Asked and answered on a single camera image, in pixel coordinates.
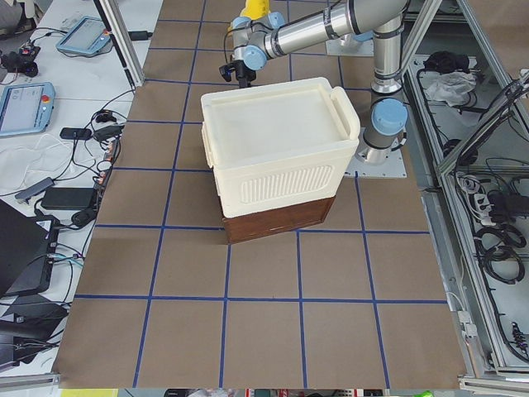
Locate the black crumpled cloth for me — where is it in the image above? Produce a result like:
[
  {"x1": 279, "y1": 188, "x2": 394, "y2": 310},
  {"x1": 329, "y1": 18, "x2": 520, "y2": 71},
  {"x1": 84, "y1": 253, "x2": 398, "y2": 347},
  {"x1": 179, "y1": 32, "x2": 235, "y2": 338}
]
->
[{"x1": 423, "y1": 51, "x2": 469, "y2": 74}]

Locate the aluminium frame left post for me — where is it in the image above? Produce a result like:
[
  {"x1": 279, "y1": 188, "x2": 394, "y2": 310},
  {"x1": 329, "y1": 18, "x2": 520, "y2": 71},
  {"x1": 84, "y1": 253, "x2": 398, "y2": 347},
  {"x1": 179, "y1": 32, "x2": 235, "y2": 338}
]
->
[{"x1": 93, "y1": 0, "x2": 145, "y2": 89}]

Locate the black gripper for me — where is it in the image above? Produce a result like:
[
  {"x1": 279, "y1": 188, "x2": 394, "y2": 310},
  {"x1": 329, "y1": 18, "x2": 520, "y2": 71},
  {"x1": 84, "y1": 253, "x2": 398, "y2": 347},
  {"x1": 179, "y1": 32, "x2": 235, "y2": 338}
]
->
[{"x1": 235, "y1": 60, "x2": 256, "y2": 88}]

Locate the aluminium frame right rail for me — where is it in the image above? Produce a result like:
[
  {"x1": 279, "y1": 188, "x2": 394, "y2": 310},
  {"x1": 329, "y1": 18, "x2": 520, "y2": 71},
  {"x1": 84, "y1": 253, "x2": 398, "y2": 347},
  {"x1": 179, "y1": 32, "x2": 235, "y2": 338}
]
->
[{"x1": 405, "y1": 1, "x2": 528, "y2": 396}]

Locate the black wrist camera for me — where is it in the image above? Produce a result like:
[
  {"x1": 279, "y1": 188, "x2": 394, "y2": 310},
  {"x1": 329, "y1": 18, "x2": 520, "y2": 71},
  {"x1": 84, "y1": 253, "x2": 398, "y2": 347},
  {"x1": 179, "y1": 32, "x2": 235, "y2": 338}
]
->
[{"x1": 219, "y1": 63, "x2": 234, "y2": 82}]

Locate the blue teach pendant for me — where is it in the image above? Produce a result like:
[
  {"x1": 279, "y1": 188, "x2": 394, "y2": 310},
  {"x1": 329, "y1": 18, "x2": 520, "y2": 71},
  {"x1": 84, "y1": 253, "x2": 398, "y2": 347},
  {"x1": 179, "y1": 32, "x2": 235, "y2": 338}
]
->
[
  {"x1": 1, "y1": 82, "x2": 55, "y2": 137},
  {"x1": 55, "y1": 17, "x2": 112, "y2": 57}
]

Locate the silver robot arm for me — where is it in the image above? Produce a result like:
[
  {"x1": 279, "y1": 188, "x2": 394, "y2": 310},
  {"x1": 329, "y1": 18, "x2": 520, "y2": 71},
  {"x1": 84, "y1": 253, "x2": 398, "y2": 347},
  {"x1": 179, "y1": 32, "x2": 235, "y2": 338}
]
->
[{"x1": 219, "y1": 1, "x2": 409, "y2": 165}]

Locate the black power brick left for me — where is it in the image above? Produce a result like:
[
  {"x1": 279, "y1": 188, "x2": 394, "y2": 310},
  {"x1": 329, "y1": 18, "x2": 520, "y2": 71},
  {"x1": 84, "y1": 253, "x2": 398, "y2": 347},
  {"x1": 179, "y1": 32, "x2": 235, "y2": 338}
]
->
[{"x1": 41, "y1": 187, "x2": 95, "y2": 210}]

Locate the dark wooden drawer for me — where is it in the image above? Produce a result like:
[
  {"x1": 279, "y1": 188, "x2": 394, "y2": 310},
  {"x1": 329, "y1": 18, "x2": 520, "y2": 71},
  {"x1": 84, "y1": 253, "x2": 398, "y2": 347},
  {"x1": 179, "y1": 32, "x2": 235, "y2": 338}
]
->
[{"x1": 222, "y1": 196, "x2": 336, "y2": 244}]

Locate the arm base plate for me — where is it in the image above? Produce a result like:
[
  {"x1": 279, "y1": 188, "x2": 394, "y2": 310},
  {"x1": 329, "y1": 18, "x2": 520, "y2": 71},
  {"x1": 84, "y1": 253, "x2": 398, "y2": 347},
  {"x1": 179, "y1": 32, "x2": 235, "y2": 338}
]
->
[{"x1": 344, "y1": 127, "x2": 407, "y2": 179}]

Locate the white crumpled cloth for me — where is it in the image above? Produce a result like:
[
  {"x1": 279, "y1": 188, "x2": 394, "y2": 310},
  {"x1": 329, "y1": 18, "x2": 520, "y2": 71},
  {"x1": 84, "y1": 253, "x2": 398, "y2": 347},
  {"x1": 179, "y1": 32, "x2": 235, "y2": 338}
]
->
[{"x1": 425, "y1": 71, "x2": 477, "y2": 107}]

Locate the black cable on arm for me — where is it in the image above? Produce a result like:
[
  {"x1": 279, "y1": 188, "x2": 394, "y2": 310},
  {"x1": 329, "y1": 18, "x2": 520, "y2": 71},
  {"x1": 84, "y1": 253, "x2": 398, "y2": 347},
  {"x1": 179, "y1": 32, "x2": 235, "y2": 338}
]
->
[{"x1": 222, "y1": 20, "x2": 257, "y2": 67}]

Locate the white cloth on desk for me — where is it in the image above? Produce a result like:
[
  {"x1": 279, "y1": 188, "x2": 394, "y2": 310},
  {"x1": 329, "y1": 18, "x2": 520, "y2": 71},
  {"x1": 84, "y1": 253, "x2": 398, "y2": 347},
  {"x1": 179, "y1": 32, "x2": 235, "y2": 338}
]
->
[{"x1": 1, "y1": 133, "x2": 71, "y2": 194}]

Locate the blue teach pendant far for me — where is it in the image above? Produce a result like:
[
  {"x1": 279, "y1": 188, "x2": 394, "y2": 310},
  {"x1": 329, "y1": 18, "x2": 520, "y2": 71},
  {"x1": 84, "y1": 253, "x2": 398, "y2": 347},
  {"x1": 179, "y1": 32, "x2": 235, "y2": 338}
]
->
[{"x1": 55, "y1": 17, "x2": 112, "y2": 57}]

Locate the grey usb hub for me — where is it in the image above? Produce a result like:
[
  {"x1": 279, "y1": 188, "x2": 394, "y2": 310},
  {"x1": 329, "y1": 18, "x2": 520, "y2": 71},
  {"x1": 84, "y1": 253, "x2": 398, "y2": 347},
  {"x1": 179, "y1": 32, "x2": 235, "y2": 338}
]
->
[{"x1": 15, "y1": 177, "x2": 55, "y2": 202}]

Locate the yellow plush dinosaur toy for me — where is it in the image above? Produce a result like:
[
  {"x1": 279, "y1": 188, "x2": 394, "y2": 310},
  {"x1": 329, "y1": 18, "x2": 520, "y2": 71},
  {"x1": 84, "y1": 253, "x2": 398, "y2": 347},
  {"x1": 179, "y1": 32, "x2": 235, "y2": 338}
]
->
[{"x1": 240, "y1": 0, "x2": 270, "y2": 20}]

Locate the black laptop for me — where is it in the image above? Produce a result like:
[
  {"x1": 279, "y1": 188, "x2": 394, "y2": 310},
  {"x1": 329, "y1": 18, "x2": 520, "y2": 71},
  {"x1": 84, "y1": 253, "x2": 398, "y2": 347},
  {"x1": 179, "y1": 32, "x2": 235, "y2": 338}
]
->
[{"x1": 1, "y1": 202, "x2": 59, "y2": 297}]

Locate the blue teach pendant near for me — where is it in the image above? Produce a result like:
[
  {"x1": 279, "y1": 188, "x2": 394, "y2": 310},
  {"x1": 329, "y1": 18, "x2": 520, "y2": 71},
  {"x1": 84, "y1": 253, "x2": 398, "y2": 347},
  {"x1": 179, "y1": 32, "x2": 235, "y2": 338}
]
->
[{"x1": 1, "y1": 82, "x2": 55, "y2": 137}]

